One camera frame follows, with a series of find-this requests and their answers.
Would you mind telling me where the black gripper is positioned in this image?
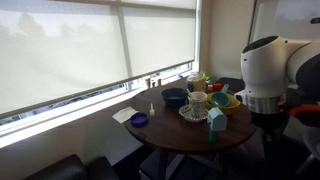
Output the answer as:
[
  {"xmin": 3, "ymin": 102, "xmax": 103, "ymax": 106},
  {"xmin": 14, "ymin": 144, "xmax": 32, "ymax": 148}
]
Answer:
[{"xmin": 250, "ymin": 111, "xmax": 290, "ymax": 136}]

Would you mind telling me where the yellow bowl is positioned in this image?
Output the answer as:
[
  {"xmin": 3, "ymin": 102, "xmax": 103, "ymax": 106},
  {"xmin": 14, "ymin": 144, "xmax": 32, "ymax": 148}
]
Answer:
[{"xmin": 204, "ymin": 92, "xmax": 242, "ymax": 116}]

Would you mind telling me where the dark blue bowl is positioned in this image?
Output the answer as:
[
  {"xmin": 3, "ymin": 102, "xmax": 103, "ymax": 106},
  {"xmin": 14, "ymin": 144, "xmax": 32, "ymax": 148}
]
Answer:
[{"xmin": 160, "ymin": 87, "xmax": 190, "ymax": 108}]

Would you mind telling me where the light blue toy carton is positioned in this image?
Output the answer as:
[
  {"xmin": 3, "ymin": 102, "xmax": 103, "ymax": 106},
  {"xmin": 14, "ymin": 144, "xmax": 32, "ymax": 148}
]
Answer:
[{"xmin": 206, "ymin": 106, "xmax": 229, "ymax": 132}]

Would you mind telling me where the black chair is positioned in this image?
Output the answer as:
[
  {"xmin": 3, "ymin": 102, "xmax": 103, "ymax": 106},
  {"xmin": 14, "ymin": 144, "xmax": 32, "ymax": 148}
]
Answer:
[{"xmin": 214, "ymin": 77, "xmax": 246, "ymax": 95}]

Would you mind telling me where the teal measuring cup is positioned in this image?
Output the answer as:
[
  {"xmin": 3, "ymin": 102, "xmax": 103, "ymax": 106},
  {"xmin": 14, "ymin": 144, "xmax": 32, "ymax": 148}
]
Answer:
[{"xmin": 210, "ymin": 83, "xmax": 231, "ymax": 108}]

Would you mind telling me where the green toy object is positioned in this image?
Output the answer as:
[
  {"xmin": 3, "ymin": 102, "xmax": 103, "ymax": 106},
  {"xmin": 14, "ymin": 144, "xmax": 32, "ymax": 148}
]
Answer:
[{"xmin": 208, "ymin": 129, "xmax": 218, "ymax": 144}]

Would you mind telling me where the small red container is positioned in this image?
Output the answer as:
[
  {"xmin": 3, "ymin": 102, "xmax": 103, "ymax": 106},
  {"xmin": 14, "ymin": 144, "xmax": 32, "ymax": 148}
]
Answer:
[{"xmin": 207, "ymin": 83, "xmax": 224, "ymax": 93}]

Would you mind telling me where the white patterned mug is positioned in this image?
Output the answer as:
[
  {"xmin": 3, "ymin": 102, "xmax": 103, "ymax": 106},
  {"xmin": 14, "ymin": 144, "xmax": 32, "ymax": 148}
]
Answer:
[{"xmin": 187, "ymin": 91, "xmax": 209, "ymax": 118}]

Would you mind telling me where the small green potted plant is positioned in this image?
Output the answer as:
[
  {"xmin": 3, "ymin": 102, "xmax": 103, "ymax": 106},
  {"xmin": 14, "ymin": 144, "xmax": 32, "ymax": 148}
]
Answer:
[{"xmin": 199, "ymin": 70, "xmax": 217, "ymax": 85}]

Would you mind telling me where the glass jar with beige contents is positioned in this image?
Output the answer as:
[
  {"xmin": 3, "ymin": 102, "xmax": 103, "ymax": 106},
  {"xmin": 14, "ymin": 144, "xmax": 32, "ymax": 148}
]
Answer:
[{"xmin": 186, "ymin": 71, "xmax": 208, "ymax": 94}]

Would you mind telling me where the white patterned saucer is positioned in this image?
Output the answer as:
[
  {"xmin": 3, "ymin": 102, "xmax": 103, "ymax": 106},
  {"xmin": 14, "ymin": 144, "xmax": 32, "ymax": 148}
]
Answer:
[{"xmin": 178, "ymin": 103, "xmax": 210, "ymax": 123}]

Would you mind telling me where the blue round lid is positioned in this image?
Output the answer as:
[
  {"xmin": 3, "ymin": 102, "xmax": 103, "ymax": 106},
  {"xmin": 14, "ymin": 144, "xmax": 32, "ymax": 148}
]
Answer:
[{"xmin": 130, "ymin": 112, "xmax": 150, "ymax": 128}]

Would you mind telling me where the white roller blind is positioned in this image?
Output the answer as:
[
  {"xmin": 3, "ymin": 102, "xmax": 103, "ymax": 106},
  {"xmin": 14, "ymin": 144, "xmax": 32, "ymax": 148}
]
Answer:
[
  {"xmin": 0, "ymin": 0, "xmax": 130, "ymax": 118},
  {"xmin": 120, "ymin": 0, "xmax": 198, "ymax": 78}
]

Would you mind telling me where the white paper napkin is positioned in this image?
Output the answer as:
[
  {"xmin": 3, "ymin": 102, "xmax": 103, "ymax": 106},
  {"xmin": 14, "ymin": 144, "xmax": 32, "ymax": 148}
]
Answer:
[{"xmin": 111, "ymin": 106, "xmax": 139, "ymax": 124}]

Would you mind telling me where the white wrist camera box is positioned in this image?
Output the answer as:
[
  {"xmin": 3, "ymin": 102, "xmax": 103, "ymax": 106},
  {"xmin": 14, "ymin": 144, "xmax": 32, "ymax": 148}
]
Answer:
[{"xmin": 234, "ymin": 89, "xmax": 250, "ymax": 106}]

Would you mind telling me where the orange cable strap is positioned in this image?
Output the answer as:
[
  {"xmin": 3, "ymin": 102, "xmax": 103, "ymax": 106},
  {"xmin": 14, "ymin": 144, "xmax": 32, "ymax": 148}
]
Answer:
[{"xmin": 288, "ymin": 104, "xmax": 320, "ymax": 128}]

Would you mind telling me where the white wall board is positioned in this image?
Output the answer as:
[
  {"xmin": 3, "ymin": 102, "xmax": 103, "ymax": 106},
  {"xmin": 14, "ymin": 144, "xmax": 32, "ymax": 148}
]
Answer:
[{"xmin": 249, "ymin": 0, "xmax": 320, "ymax": 43}]

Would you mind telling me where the dark table pedestal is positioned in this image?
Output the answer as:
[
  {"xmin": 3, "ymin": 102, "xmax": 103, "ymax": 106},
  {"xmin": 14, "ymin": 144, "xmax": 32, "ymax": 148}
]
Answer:
[{"xmin": 156, "ymin": 149, "xmax": 171, "ymax": 180}]

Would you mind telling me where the white window frame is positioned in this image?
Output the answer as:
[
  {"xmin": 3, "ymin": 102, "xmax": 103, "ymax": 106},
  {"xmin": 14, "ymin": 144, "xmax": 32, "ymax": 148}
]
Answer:
[{"xmin": 0, "ymin": 0, "xmax": 203, "ymax": 149}]

